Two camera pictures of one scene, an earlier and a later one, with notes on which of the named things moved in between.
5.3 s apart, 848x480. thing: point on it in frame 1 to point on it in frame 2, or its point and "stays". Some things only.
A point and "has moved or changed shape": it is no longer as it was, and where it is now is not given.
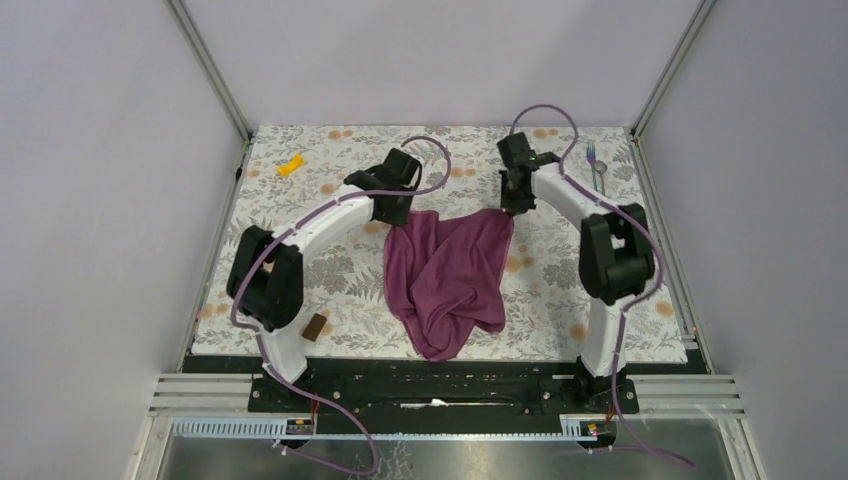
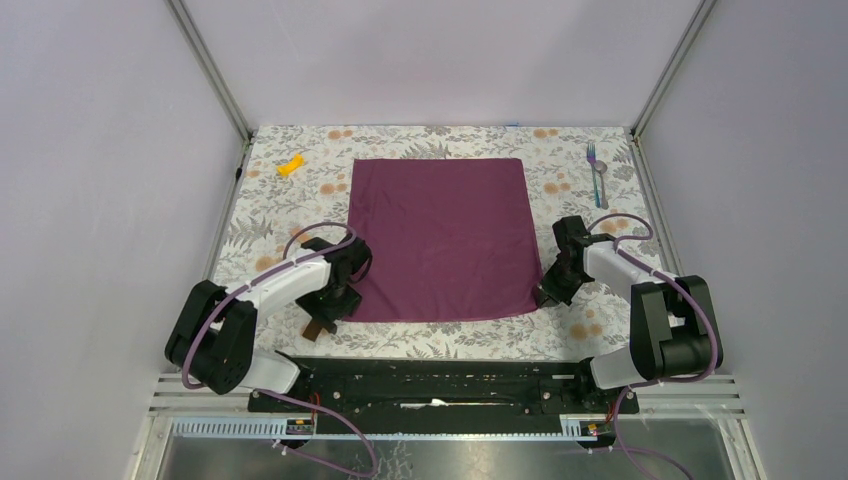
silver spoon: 600,167 stays
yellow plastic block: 287,169 stays
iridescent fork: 592,158 stays
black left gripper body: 399,211 to 331,303
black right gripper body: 513,201 to 559,284
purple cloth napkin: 444,276 has moved or changed shape
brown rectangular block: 314,327 stays
